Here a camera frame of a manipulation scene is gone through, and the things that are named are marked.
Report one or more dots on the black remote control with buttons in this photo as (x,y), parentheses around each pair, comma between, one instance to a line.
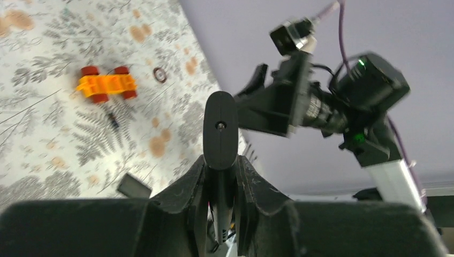
(220,151)

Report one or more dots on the dark blue battery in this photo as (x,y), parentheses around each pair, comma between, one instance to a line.
(113,121)

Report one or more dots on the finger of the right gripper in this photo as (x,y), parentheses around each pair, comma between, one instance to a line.
(256,82)

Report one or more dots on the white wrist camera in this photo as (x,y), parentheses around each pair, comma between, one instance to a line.
(294,35)

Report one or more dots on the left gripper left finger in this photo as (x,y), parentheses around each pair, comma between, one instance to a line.
(172,223)

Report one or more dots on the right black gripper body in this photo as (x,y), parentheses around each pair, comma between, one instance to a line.
(283,105)

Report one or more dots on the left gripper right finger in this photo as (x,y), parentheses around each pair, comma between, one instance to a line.
(268,223)

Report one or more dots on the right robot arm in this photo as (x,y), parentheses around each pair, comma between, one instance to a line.
(355,106)

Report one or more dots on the floral table mat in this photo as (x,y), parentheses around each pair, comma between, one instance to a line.
(56,143)

